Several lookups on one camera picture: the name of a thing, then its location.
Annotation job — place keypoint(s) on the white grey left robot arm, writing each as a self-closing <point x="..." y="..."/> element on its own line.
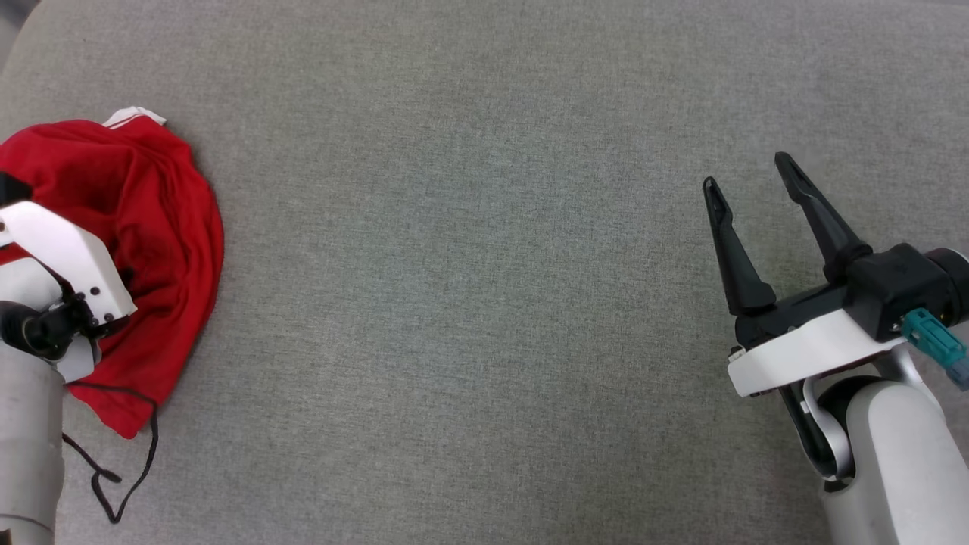
<point x="26" y="439"/>

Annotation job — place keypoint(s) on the red basketball jersey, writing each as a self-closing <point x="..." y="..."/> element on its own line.
<point x="163" y="227"/>

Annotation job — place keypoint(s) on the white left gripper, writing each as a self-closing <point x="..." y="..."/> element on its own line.
<point x="68" y="253"/>

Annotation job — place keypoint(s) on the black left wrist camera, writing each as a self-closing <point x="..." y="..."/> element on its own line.
<point x="11" y="189"/>

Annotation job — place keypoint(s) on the grey fabric sofa cushion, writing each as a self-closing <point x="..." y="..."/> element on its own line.
<point x="484" y="303"/>

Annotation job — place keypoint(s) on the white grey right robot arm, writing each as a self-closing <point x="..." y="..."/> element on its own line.
<point x="901" y="469"/>

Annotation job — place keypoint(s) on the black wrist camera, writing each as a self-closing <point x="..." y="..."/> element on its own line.
<point x="901" y="284"/>
<point x="11" y="189"/>

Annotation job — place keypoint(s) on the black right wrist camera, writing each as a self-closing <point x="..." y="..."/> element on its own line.
<point x="901" y="284"/>

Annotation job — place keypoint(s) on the teal right camera connector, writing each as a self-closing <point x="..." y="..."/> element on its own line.
<point x="931" y="333"/>

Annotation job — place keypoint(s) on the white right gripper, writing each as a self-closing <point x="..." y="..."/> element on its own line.
<point x="802" y="352"/>

